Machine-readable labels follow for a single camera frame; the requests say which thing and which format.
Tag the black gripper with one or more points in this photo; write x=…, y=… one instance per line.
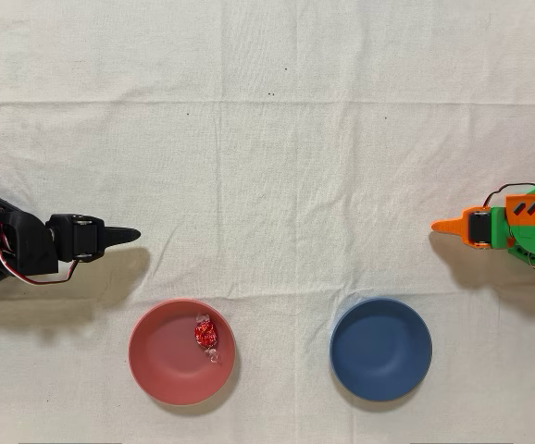
x=81, y=238

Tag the orange green gripper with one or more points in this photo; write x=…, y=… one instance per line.
x=479, y=228

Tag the red candy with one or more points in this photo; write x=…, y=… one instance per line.
x=205, y=334

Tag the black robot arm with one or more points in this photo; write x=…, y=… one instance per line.
x=27, y=240

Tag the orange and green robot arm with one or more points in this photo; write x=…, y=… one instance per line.
x=533, y=231

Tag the red bowl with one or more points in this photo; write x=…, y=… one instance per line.
x=165, y=365

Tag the blue bowl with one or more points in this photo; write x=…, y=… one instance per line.
x=381, y=349

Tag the white tablecloth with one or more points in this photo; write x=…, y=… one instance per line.
x=295, y=162

